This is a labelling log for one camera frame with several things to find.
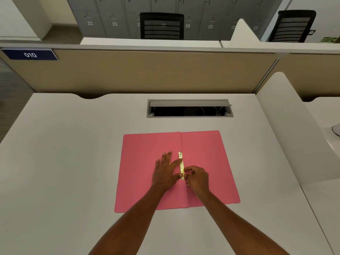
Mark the person's left hand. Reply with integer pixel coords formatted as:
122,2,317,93
151,151,184,193

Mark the person's right hand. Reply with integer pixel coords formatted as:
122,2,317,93
183,166,210,197

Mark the gold metal file fastener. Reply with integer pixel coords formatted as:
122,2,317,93
178,151,185,180

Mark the pink paper file folder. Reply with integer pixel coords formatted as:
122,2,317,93
114,131,241,213

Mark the person's right forearm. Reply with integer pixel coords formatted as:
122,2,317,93
192,191,290,255

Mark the person's left forearm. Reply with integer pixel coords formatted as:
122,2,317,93
88,183,170,255

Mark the beige desk partition panel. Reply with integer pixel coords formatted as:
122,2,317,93
276,52,340,102
0,43,281,100

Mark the white side divider panel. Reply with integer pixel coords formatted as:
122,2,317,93
228,19,263,49
256,72,340,185

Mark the black mesh office chair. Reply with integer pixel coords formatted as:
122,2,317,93
140,12,185,40
268,10,317,43

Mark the row of grey lockers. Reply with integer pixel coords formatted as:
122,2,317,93
66,0,285,41

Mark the blue desk number sign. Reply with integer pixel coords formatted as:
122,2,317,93
1,49,59,61

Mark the grey desk cable box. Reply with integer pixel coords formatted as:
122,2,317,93
147,99,234,119

